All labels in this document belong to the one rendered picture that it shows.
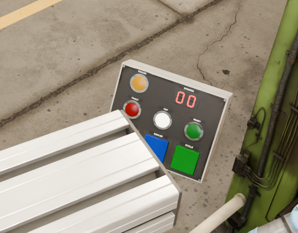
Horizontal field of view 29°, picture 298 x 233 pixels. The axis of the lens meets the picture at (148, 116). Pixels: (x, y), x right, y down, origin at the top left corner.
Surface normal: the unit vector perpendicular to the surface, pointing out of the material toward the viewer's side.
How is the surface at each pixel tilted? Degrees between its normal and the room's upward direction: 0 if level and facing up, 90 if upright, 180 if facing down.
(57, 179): 0
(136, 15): 0
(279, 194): 90
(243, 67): 0
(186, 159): 60
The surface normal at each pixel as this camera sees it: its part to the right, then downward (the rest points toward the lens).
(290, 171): -0.73, 0.45
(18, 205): 0.08, -0.69
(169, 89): -0.29, 0.22
